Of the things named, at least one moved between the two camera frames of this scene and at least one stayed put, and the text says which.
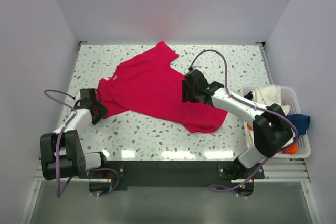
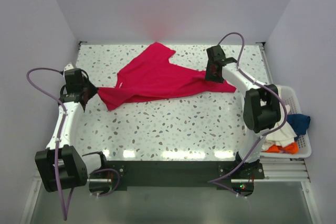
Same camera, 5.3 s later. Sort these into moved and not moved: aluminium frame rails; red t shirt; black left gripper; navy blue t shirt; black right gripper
Moved: red t shirt; black left gripper; black right gripper
Not moved: aluminium frame rails; navy blue t shirt
